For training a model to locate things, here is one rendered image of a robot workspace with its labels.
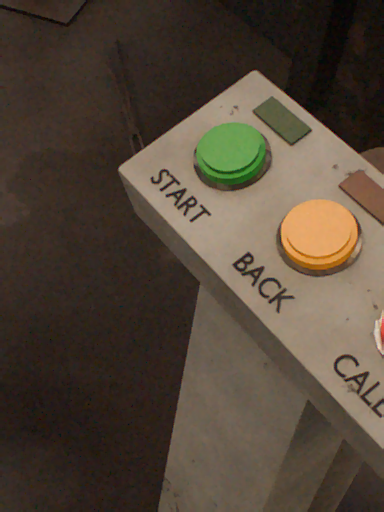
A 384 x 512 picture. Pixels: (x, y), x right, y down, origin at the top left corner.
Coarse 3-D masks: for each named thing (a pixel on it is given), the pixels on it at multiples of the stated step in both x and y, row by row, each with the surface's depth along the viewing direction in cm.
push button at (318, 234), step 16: (304, 208) 43; (320, 208) 43; (336, 208) 43; (288, 224) 43; (304, 224) 43; (320, 224) 42; (336, 224) 42; (352, 224) 42; (288, 240) 42; (304, 240) 42; (320, 240) 42; (336, 240) 42; (352, 240) 42; (288, 256) 43; (304, 256) 42; (320, 256) 42; (336, 256) 42
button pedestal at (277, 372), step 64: (192, 128) 48; (256, 128) 48; (320, 128) 47; (128, 192) 49; (192, 192) 46; (256, 192) 45; (320, 192) 45; (192, 256) 45; (256, 256) 43; (256, 320) 42; (320, 320) 41; (192, 384) 55; (256, 384) 48; (320, 384) 39; (192, 448) 60; (256, 448) 51; (320, 448) 53
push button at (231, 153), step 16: (224, 128) 47; (240, 128) 46; (208, 144) 46; (224, 144) 46; (240, 144) 46; (256, 144) 46; (208, 160) 46; (224, 160) 46; (240, 160) 45; (256, 160) 46; (208, 176) 46; (224, 176) 45; (240, 176) 45
